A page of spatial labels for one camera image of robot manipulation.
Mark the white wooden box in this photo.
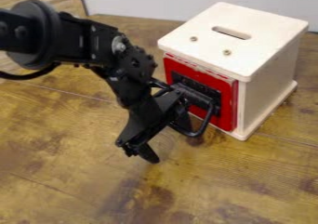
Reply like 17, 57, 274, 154
157, 2, 308, 140

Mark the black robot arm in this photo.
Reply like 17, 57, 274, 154
0, 0, 185, 164

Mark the black metal drawer handle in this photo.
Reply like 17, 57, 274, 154
168, 83, 220, 138

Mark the red drawer front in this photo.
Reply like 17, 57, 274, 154
163, 52, 239, 133

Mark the black cable loop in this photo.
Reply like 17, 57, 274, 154
148, 78, 171, 92

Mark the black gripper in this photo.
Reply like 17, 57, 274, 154
107, 78, 192, 164

